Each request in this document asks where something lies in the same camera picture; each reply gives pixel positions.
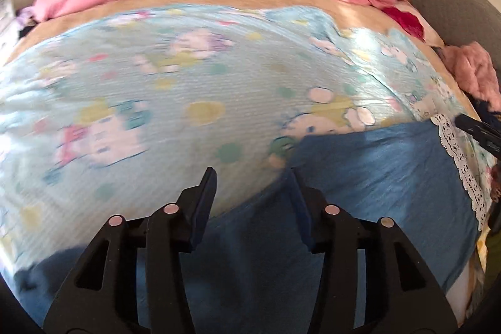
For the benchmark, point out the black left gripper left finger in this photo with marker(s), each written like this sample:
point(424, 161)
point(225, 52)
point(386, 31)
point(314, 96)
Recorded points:
point(129, 278)

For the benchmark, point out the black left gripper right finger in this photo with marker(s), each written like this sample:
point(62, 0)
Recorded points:
point(373, 279)

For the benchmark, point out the beige plush blanket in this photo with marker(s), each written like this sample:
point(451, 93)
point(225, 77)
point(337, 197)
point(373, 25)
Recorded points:
point(321, 66)

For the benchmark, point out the light blue cartoon bedsheet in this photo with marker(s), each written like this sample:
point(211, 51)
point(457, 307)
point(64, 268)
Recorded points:
point(59, 187)

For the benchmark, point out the clothes pile by bed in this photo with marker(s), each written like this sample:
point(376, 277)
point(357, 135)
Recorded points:
point(26, 21)

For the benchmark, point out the blue denim pants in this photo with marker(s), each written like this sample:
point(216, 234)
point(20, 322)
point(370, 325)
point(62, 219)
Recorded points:
point(251, 272)

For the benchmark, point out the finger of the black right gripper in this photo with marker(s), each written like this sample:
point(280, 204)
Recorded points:
point(487, 136)

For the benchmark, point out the pink fluffy garment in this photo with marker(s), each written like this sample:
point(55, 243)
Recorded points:
point(472, 68)

